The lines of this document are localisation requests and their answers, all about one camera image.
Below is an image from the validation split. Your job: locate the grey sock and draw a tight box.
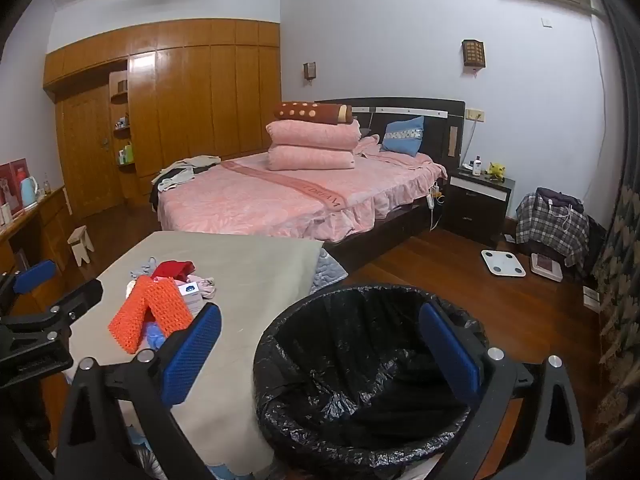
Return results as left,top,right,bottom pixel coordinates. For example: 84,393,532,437
129,257,160,281

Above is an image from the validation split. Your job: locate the brown dotted pillow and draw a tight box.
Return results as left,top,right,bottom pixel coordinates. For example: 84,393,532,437
273,101,353,125

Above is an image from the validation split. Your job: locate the pile of clothes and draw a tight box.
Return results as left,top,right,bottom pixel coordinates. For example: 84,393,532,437
149,156,222,206

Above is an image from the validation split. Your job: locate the small white stool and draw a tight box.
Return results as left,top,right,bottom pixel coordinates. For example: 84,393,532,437
67,226,96,266

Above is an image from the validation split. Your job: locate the quilted grey mat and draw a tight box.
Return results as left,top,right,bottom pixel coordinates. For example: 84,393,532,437
310,247,349,293

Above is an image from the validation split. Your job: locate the floral curtain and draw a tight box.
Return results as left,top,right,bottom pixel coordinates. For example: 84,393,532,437
585,180,640,466

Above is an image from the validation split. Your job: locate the dark purple hoodie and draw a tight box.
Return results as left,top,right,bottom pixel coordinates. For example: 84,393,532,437
536,187,585,211

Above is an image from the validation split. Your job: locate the white bathroom scale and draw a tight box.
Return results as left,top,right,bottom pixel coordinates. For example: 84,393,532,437
481,249,527,278

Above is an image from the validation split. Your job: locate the dark nightstand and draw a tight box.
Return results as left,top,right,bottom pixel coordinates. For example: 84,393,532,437
442,167,516,248

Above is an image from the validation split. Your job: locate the brown and white scale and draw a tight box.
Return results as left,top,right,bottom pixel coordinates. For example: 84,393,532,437
530,253,565,281

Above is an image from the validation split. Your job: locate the bed with pink bedspread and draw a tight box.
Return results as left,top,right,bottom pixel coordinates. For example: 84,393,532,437
150,97,467,273

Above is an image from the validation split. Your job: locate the pink sock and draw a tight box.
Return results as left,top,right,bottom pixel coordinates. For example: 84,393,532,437
187,275,218,301

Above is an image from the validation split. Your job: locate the wooden wardrobe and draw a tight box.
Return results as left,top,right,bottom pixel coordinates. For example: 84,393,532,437
42,19,281,221

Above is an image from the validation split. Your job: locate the blue pillow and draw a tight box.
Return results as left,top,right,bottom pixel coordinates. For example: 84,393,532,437
381,116,425,157

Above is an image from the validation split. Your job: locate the red box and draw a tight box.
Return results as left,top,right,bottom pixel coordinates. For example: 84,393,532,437
0,158,28,213

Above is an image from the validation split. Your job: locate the black bag lined trash bin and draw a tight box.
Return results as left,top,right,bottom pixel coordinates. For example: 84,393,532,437
252,284,493,480

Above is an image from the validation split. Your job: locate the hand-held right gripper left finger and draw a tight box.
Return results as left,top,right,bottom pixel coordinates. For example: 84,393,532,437
57,302,223,480

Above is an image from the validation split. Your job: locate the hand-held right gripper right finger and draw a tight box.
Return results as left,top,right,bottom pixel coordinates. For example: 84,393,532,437
419,301,586,480

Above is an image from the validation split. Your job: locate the folded pink blanket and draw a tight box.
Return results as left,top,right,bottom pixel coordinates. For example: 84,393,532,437
265,119,362,152
266,145,357,171

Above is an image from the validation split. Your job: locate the small white box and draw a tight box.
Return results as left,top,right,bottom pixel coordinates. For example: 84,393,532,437
175,281,205,313

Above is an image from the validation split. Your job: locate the large brown wall lamp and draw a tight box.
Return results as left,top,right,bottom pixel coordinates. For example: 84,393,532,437
461,39,486,68

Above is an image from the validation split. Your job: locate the wooden desk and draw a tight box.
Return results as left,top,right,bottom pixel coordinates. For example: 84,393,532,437
0,185,73,311

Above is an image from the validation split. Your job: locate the red cloth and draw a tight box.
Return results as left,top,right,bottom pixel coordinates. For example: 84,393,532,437
151,260,196,281

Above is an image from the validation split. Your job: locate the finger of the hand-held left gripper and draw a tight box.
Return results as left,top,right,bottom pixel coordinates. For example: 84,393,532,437
0,279,104,357
0,260,57,307

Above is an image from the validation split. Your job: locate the plaid garment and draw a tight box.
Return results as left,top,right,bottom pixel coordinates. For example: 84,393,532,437
515,195,591,266

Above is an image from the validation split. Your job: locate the light blue kettle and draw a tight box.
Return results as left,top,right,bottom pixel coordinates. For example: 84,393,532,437
20,169,41,206

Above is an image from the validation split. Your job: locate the orange knitted cloth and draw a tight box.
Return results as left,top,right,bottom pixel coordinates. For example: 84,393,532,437
108,275,195,356

